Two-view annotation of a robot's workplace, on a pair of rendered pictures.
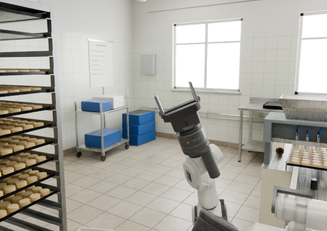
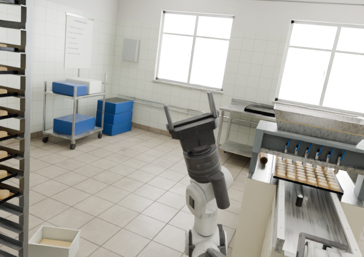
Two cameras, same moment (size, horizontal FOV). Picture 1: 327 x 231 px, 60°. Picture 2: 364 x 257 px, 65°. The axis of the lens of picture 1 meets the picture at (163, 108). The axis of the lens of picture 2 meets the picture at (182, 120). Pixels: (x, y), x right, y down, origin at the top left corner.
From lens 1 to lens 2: 0.20 m
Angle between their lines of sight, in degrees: 10
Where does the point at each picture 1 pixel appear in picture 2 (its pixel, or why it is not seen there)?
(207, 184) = (210, 212)
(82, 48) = (58, 22)
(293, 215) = not seen: outside the picture
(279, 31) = (269, 35)
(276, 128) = (266, 138)
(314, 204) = not seen: outside the picture
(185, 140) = (195, 163)
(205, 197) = (205, 224)
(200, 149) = (212, 175)
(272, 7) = (265, 10)
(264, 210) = (243, 219)
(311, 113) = (303, 127)
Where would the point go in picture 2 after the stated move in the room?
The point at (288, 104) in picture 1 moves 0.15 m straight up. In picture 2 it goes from (282, 116) to (287, 92)
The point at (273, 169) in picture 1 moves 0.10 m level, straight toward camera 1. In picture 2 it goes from (258, 180) to (258, 186)
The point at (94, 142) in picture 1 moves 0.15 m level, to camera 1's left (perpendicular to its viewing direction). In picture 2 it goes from (63, 128) to (53, 127)
